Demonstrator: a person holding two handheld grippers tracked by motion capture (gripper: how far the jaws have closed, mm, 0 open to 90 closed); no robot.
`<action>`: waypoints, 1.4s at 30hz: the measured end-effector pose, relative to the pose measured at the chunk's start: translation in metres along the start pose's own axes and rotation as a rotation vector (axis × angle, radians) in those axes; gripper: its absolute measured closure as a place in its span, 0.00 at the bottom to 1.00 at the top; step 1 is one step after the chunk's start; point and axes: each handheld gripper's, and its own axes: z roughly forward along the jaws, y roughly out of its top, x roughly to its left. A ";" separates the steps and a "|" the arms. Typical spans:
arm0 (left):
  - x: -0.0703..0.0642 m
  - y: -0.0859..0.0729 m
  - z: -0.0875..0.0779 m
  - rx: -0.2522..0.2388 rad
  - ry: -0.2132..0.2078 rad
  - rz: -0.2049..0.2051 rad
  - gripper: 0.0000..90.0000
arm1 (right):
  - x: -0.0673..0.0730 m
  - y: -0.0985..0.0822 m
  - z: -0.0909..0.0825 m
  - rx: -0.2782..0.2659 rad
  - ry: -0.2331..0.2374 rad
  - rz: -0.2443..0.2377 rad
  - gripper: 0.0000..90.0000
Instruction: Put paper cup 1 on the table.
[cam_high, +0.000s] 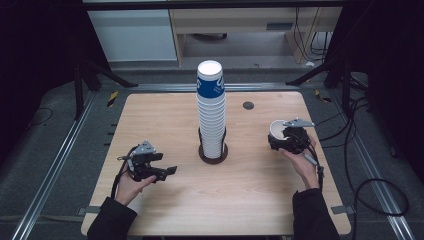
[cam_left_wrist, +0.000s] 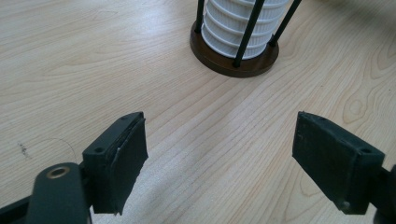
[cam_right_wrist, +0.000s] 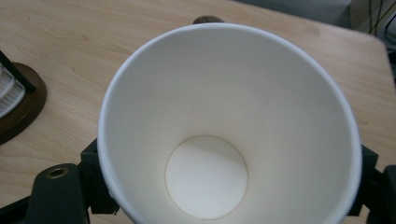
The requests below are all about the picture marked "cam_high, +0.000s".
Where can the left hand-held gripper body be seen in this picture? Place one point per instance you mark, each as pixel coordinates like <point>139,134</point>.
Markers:
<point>141,160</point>

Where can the white cabinet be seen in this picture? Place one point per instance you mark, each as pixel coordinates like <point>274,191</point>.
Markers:
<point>133,36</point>

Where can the black metal stand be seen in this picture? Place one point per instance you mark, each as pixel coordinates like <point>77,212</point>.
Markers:
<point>79,90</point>
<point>345,86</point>

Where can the person's left hand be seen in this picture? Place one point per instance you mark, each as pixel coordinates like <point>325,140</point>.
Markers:
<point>128,190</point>

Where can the black round table grommet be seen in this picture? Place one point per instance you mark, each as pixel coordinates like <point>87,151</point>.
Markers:
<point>248,105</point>

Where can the light wooden desk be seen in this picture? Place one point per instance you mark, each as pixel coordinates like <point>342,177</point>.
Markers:
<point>233,20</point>

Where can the person's right hand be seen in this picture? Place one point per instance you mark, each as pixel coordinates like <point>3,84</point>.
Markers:
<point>305,170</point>

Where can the grey table bracket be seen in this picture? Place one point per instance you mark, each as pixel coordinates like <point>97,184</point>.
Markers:
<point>88,210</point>
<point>343,209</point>

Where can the single white paper cup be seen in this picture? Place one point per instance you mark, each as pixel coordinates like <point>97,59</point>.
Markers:
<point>275,128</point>

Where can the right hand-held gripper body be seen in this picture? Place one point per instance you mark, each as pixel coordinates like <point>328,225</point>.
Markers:
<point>298,141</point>

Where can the aluminium floor rail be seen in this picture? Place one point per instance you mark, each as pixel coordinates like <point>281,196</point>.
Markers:
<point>376,180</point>
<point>50,180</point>
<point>166,87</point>

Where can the stack of white paper cups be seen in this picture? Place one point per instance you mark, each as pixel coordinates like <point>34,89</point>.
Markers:
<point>211,113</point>

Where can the dark curtain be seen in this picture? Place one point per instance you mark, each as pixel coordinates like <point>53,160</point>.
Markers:
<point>396,66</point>
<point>36,66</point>

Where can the yellow black striped tape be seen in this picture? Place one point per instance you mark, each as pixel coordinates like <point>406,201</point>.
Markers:
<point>322,96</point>
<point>112,98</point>

